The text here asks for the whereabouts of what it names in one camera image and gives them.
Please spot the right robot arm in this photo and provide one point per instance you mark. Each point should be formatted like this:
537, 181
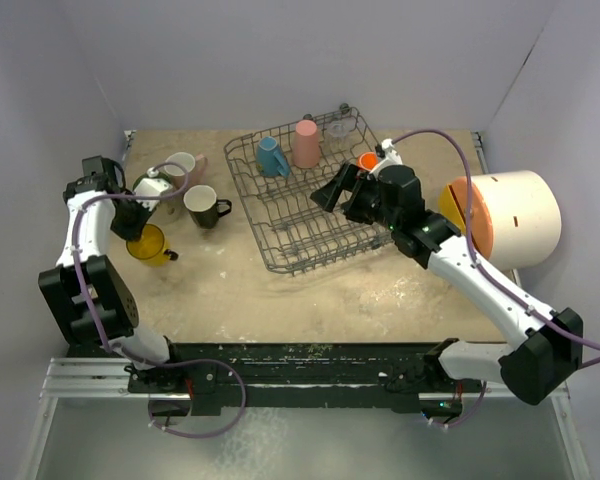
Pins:
541, 347

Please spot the blue mug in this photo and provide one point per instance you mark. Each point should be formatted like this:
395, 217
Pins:
270, 159

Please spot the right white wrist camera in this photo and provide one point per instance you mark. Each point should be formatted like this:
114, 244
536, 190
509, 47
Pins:
386, 155

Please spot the white cylinder container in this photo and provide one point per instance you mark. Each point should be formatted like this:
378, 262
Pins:
525, 214

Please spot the pink tumbler cup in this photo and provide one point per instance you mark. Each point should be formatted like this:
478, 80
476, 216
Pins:
305, 146

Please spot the yellow mug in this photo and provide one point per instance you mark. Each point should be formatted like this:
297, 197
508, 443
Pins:
152, 248

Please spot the pink mug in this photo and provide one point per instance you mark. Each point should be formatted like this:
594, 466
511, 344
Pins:
186, 170

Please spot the orange mug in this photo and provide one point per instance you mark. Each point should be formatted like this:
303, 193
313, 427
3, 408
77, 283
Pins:
368, 161

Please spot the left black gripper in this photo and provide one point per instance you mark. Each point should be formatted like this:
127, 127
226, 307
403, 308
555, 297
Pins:
133, 233

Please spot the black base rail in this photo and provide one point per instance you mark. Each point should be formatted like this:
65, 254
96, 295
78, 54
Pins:
208, 377

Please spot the white cat mug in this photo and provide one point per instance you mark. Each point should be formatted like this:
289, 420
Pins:
166, 211

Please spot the black mug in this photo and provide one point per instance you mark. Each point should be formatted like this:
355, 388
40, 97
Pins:
205, 207

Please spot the orange and yellow lid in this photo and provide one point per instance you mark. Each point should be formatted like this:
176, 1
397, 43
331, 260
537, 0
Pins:
452, 203

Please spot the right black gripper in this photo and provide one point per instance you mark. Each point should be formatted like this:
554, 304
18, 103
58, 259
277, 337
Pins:
346, 178

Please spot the grey wire dish rack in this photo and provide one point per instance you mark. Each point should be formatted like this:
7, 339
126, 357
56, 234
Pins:
293, 234

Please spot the clear glass cup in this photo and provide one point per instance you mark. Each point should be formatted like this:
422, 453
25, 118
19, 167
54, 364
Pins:
338, 134

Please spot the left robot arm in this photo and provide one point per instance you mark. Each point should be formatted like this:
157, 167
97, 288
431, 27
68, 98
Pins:
87, 297

